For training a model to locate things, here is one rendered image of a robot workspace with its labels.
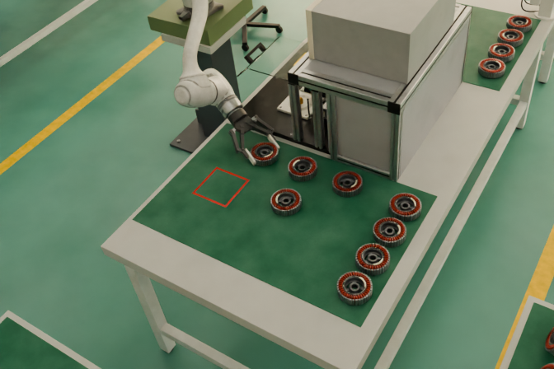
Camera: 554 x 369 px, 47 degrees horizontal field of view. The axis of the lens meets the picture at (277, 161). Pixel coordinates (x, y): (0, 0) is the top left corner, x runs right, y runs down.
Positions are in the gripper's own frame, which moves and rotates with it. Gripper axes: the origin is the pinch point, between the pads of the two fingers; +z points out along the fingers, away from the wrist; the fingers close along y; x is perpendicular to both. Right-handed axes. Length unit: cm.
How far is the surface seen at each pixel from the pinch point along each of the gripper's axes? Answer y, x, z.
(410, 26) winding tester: -41, 65, 4
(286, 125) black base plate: -16.9, -3.7, -5.9
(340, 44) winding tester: -29, 45, -9
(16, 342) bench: 109, 5, 12
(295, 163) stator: -4.6, 7.9, 11.7
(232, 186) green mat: 18.9, 0.3, 5.0
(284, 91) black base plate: -30.7, -12.8, -21.8
